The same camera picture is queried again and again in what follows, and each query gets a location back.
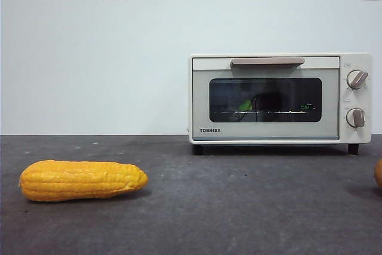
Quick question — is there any purple eggplant with green stem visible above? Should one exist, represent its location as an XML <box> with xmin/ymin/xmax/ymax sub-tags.
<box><xmin>238</xmin><ymin>91</ymin><xmax>284</xmax><ymax>112</ymax></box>

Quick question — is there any beige oven knob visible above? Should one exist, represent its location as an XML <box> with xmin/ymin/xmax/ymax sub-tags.
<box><xmin>346</xmin><ymin>107</ymin><xmax>366</xmax><ymax>128</ymax></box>
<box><xmin>347</xmin><ymin>70</ymin><xmax>369</xmax><ymax>90</ymax></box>

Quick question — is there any oven door with glass window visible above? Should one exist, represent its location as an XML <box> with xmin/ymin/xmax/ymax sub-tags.
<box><xmin>192</xmin><ymin>56</ymin><xmax>341</xmax><ymax>142</ymax></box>

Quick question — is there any yellow corn cob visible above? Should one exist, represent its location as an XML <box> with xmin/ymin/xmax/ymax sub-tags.
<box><xmin>19</xmin><ymin>159</ymin><xmax>149</xmax><ymax>202</ymax></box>

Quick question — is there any orange round fruit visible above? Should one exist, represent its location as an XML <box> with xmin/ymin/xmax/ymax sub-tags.
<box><xmin>374</xmin><ymin>158</ymin><xmax>382</xmax><ymax>189</ymax></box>

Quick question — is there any white Toshiba toaster oven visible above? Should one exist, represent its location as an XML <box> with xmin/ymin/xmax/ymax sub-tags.
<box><xmin>189</xmin><ymin>53</ymin><xmax>373</xmax><ymax>156</ymax></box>

